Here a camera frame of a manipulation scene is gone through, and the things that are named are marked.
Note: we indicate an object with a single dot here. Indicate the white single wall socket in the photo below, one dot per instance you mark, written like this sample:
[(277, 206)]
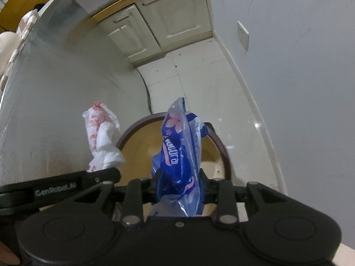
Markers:
[(243, 34)]

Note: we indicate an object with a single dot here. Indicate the white cat figurine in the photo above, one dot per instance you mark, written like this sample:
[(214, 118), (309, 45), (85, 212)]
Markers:
[(8, 50)]

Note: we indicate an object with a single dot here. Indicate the cream cabinet door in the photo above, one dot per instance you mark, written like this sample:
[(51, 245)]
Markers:
[(130, 33), (177, 16)]

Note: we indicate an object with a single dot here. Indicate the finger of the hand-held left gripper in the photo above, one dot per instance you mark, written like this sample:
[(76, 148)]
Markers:
[(102, 176)]

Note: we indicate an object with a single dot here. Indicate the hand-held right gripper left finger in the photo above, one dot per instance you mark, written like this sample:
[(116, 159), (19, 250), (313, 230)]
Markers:
[(156, 178)]

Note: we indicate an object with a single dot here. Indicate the white red plastic bag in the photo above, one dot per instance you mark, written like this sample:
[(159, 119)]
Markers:
[(102, 138)]

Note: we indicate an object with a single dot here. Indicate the round wooden bin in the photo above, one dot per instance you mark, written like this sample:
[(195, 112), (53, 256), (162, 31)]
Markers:
[(138, 149)]

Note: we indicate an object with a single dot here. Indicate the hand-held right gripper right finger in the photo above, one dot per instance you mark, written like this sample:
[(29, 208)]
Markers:
[(203, 176)]

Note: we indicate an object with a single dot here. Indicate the blue floral plastic wrapper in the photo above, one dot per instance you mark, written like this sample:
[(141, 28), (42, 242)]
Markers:
[(177, 144)]

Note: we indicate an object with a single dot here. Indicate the black jacket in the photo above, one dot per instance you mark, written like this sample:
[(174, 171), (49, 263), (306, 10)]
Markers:
[(41, 7)]

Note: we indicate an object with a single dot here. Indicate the beige white checkered tablecloth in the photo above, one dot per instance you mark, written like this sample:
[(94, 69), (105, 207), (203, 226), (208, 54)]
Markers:
[(27, 22)]

